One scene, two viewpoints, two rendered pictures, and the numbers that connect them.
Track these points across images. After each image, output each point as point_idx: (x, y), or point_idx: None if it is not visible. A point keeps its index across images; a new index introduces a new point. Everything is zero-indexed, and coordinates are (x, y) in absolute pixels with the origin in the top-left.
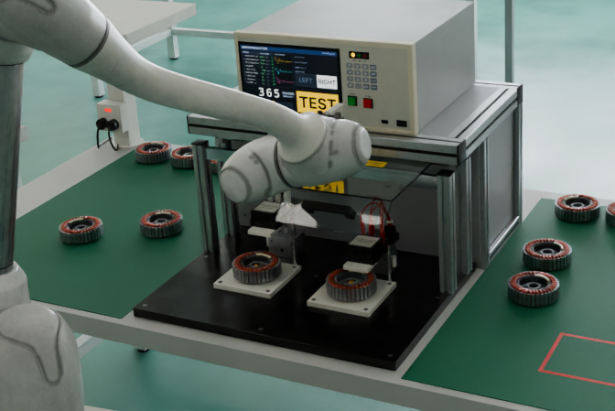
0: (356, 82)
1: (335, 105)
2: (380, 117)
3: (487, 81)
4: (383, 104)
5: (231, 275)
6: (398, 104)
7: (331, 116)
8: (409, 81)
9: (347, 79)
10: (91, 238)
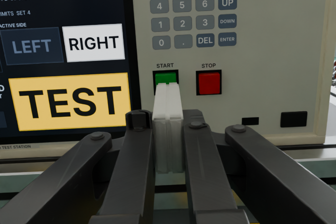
0: (178, 33)
1: (162, 90)
2: (239, 113)
3: None
4: (251, 80)
5: None
6: (290, 75)
7: (206, 129)
8: (327, 7)
9: (152, 27)
10: None
